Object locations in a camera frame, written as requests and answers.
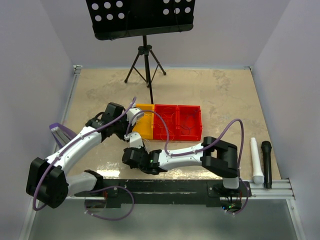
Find yellow plastic bin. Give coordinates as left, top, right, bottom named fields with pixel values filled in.
left=133, top=103, right=155, bottom=140

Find red plastic bin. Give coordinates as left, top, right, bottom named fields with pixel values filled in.
left=177, top=105, right=203, bottom=142
left=151, top=104, right=180, bottom=141

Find purple wire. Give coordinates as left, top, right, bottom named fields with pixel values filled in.
left=179, top=109, right=200, bottom=137

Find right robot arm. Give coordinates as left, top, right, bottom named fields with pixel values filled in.
left=122, top=136, right=241, bottom=197

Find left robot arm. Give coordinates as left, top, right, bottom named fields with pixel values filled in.
left=26, top=102, right=136, bottom=211

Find black music stand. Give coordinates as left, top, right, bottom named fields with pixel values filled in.
left=86, top=0, right=195, bottom=96

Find white microphone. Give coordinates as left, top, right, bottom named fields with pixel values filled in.
left=250, top=137, right=264, bottom=185

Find black microphone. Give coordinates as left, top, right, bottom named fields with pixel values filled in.
left=261, top=141, right=272, bottom=190

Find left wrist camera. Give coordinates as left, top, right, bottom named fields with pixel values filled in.
left=126, top=107, right=144, bottom=125

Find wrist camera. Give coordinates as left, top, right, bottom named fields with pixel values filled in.
left=124, top=131, right=144, bottom=149
left=126, top=107, right=144, bottom=125

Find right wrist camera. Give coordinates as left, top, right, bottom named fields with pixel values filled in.
left=124, top=131, right=144, bottom=149

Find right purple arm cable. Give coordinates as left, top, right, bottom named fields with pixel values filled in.
left=124, top=109, right=250, bottom=216

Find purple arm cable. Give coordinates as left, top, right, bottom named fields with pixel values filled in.
left=124, top=109, right=250, bottom=216
left=32, top=96, right=138, bottom=220

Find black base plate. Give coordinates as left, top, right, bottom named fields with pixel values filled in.
left=74, top=178, right=253, bottom=210

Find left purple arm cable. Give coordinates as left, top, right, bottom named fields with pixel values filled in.
left=32, top=96, right=138, bottom=220

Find aluminium left rail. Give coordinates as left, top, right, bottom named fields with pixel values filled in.
left=47, top=65, right=83, bottom=176

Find aluminium rail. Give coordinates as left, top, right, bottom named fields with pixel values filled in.
left=47, top=65, right=83, bottom=176
left=31, top=177, right=296, bottom=201

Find aluminium front rail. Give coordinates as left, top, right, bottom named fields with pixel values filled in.
left=31, top=177, right=296, bottom=201

